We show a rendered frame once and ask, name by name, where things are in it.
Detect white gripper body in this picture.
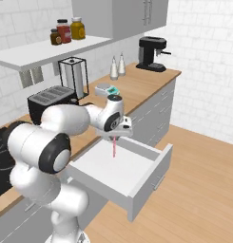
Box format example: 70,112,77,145
96,123,134,140

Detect pink straw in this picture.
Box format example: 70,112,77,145
111,136,118,159

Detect open white drawer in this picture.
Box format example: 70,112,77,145
66,136,174,223

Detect grey base cabinet drawers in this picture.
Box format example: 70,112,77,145
128,78,177,148

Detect grey kitchen scale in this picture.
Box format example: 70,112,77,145
94,83,122,97

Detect white shaker bottle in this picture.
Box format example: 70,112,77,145
117,51,127,77
109,55,120,81

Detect black toaster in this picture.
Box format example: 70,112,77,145
27,84,81,126

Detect black coffee machine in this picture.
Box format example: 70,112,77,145
135,36,172,73

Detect yellow jar white lid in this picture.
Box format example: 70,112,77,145
69,16,87,41

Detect small brown jar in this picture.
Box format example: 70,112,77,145
49,28,64,47

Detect red jar black lid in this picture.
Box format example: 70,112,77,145
55,18,73,45

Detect grey upper cabinet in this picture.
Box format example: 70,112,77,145
70,0,169,42

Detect black hob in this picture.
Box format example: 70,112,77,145
0,121,27,201

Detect grey base cabinet front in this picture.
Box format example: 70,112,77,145
0,185,110,243

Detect silver drawer handle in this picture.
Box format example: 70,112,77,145
24,201,37,213
152,176,165,191

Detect grey wall outlet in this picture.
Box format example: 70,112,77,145
31,65,45,85
18,69,34,89

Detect white wall shelf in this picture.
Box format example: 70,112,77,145
0,34,113,74

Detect silver cabinet door handle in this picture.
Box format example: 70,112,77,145
142,0,147,27
147,0,153,26

